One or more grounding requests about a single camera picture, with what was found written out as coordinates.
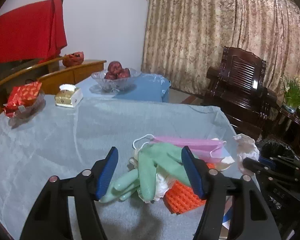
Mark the dark wooden armchair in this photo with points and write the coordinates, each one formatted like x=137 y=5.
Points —
x=237 y=89

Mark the pink face mask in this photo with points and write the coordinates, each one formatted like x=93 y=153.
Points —
x=209 y=150

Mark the blue embroidered table cover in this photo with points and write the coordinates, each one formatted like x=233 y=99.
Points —
x=146 y=87

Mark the red cloth cover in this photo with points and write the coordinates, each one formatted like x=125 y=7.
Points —
x=33 y=31

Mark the grey-blue tablecloth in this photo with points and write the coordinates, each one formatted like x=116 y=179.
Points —
x=65 y=141

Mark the wooden tv cabinet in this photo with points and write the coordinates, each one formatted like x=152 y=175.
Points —
x=56 y=76

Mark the small glass dish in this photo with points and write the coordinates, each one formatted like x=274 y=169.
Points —
x=24 y=112

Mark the red apples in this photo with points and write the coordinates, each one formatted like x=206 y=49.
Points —
x=115 y=71

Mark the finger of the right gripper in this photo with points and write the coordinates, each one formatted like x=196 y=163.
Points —
x=286 y=175
x=280 y=162

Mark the dark wooden side table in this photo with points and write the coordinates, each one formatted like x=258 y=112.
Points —
x=286 y=126

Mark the tissue box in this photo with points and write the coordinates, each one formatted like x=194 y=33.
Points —
x=69 y=96

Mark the beige patterned curtain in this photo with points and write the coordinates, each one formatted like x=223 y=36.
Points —
x=184 y=38

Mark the black lined trash bin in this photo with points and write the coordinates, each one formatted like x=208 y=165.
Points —
x=273 y=146

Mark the alcohol wipes box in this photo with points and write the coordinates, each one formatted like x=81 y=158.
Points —
x=228 y=211

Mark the green rubber glove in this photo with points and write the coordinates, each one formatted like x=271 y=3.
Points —
x=156 y=168

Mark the red snack packet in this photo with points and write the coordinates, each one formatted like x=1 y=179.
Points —
x=23 y=95

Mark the white tissue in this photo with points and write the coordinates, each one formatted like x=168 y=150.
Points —
x=246 y=148

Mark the potted narcissus plant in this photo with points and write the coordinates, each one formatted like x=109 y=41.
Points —
x=291 y=90

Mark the glass fruit bowl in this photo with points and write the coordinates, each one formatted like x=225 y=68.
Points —
x=118 y=84

